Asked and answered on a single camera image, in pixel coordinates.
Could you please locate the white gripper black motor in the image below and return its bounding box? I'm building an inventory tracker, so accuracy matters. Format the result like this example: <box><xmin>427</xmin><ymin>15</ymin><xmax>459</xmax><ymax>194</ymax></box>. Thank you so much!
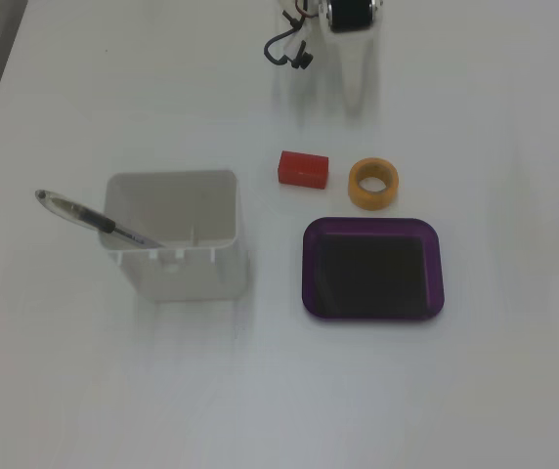
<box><xmin>318</xmin><ymin>0</ymin><xmax>383</xmax><ymax>117</ymax></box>

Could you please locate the yellow tape roll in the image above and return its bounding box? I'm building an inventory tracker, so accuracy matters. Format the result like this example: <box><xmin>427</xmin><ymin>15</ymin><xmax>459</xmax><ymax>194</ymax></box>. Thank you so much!
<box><xmin>347</xmin><ymin>156</ymin><xmax>402</xmax><ymax>211</ymax></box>

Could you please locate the white plastic pen holder box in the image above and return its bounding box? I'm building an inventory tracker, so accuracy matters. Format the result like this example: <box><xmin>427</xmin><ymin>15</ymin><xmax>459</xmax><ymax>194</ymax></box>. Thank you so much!
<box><xmin>99</xmin><ymin>169</ymin><xmax>250</xmax><ymax>302</ymax></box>

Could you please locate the red rectangular block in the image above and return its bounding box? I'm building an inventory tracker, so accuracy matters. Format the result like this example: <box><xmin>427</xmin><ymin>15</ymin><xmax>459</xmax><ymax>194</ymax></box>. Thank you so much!
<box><xmin>278</xmin><ymin>149</ymin><xmax>330</xmax><ymax>191</ymax></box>

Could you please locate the purple metal tray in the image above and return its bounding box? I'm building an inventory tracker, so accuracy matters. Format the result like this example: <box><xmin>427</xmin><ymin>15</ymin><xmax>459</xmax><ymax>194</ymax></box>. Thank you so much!
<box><xmin>301</xmin><ymin>217</ymin><xmax>446</xmax><ymax>323</ymax></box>

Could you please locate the clear black ballpoint pen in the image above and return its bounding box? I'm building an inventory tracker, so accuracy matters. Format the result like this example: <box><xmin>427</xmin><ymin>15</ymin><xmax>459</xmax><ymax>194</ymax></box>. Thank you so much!
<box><xmin>33</xmin><ymin>189</ymin><xmax>166</xmax><ymax>249</ymax></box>

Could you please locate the red white servo wire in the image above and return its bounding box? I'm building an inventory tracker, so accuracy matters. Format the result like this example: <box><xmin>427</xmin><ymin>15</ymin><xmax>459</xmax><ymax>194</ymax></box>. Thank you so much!
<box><xmin>279</xmin><ymin>0</ymin><xmax>321</xmax><ymax>25</ymax></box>

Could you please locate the black cable with clips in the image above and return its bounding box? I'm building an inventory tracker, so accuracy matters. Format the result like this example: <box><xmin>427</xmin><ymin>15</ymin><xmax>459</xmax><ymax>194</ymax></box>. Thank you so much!
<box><xmin>263</xmin><ymin>9</ymin><xmax>314</xmax><ymax>70</ymax></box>

